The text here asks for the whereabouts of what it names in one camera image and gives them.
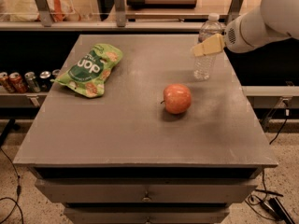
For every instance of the white orange plastic bag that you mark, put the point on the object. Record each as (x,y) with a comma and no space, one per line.
(26,10)

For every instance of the lower drawer with knob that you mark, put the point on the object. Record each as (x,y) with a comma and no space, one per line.
(147,215)

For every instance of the green rice chip bag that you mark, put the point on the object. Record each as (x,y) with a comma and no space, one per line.
(87,76)

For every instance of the drawer with knob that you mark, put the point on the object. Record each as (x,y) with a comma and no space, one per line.
(147,215)
(146,191)

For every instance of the grey drawer cabinet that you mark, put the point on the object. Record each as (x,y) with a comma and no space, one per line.
(127,134)

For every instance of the middle metal bracket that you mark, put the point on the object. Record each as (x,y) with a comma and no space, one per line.
(119,6)

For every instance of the silver soda can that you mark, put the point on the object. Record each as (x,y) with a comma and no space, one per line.
(32,82)

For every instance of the left metal bracket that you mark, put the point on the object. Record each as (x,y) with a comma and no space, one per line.
(44,13)

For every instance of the red apple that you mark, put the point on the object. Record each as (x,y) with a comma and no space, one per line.
(177,98)

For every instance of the dark soda can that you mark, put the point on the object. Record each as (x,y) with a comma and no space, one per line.
(45,78)

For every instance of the upper drawer with knob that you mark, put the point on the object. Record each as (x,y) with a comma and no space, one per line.
(146,191)

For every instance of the partly hidden soda can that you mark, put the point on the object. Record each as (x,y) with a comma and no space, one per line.
(56,72)

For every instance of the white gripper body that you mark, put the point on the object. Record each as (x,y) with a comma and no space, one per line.
(232,38)

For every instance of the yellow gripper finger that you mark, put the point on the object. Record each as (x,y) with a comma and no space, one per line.
(212,45)

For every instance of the right metal bracket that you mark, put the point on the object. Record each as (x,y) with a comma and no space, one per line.
(234,10)

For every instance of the clear plastic water bottle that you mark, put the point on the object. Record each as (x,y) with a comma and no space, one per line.
(203,65)

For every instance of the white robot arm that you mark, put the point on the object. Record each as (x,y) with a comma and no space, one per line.
(271,21)

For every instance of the black power strip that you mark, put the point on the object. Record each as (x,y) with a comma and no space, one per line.
(280,210)

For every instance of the left low shelf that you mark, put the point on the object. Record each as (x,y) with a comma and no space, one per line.
(18,100)

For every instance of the red soda can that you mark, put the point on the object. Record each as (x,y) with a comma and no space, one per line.
(5,82)
(17,82)

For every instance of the red soda can leftmost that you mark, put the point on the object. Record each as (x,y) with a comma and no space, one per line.
(5,82)

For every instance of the metal bracket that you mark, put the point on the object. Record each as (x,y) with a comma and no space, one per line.
(234,10)
(119,6)
(44,13)

